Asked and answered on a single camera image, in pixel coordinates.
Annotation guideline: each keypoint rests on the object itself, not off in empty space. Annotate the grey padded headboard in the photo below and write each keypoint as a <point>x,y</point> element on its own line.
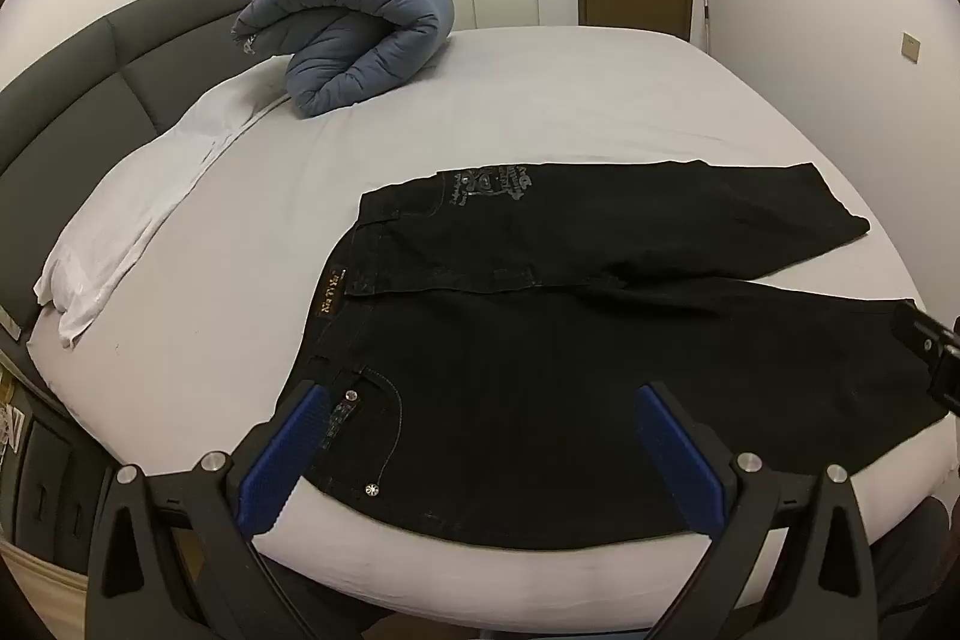
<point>82,63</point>

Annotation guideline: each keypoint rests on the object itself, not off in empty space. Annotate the dark bedside cabinet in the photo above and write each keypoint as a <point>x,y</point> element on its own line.
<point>45,482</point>

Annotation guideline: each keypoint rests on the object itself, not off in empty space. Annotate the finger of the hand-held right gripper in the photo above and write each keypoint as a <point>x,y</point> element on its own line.
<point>926,340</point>

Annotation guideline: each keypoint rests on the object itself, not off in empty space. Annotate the black pants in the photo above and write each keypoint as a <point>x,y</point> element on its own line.
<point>525,340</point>

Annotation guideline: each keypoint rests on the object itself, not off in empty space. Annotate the white bed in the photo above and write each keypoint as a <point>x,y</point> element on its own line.
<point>525,100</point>

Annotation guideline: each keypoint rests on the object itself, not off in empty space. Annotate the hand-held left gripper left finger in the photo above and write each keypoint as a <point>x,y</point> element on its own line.
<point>281,464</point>

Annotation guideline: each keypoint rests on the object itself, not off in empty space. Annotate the person's dark clothed leg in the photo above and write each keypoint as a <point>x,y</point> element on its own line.
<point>915,550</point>

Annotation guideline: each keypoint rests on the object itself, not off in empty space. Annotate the white pillow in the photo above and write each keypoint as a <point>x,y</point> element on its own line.
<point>150,190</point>

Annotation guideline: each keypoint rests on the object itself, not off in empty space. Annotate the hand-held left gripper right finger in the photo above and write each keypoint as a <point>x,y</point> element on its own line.
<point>675,460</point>

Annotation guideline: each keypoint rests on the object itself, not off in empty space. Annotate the beige wall socket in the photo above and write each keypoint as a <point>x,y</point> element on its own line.
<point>910,48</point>

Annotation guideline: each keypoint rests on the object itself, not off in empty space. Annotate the rolled blue duvet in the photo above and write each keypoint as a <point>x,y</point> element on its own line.
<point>367,25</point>

